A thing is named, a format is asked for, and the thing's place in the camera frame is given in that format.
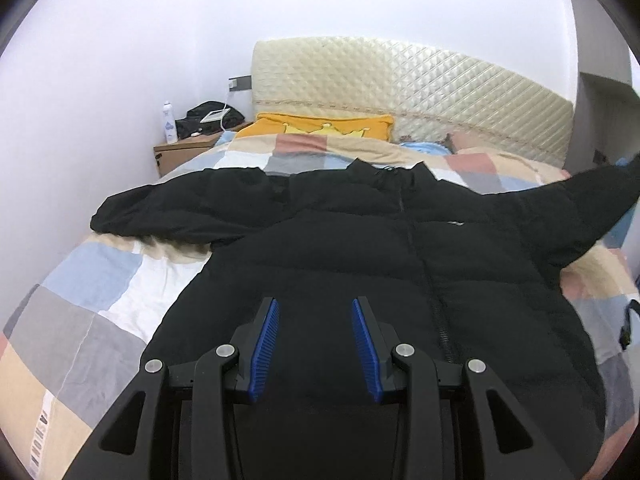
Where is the grey wardrobe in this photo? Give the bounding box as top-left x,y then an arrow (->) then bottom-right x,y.
562,0 -> 640,171

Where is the light blue pillow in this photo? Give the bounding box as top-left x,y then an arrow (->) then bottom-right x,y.
400,141 -> 451,156

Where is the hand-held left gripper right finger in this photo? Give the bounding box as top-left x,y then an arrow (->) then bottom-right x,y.
351,296 -> 571,480

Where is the black puffer jacket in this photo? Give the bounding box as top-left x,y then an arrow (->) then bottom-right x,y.
90,157 -> 640,480

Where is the white spray bottle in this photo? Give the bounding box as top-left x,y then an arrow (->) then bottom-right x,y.
162,101 -> 179,145

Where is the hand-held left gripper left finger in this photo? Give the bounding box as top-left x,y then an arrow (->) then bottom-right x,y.
70,296 -> 281,480

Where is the checkered patchwork quilt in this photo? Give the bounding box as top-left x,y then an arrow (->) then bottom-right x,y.
0,132 -> 640,480

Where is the yellow crown pillow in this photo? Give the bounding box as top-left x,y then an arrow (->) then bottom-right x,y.
235,112 -> 396,143

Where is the black buckle strap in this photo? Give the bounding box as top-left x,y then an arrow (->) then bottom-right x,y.
620,299 -> 640,351

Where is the black bag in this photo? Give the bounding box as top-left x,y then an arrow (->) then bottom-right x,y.
175,101 -> 246,138

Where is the pink pillow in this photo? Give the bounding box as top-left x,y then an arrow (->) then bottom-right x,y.
447,131 -> 571,176

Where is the white charging cable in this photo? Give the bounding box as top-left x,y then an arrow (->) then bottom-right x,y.
219,87 -> 236,134

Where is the wooden nightstand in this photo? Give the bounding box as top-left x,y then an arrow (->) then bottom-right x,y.
153,121 -> 253,178

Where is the cream quilted headboard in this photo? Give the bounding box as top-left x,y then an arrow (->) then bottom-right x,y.
250,36 -> 575,171

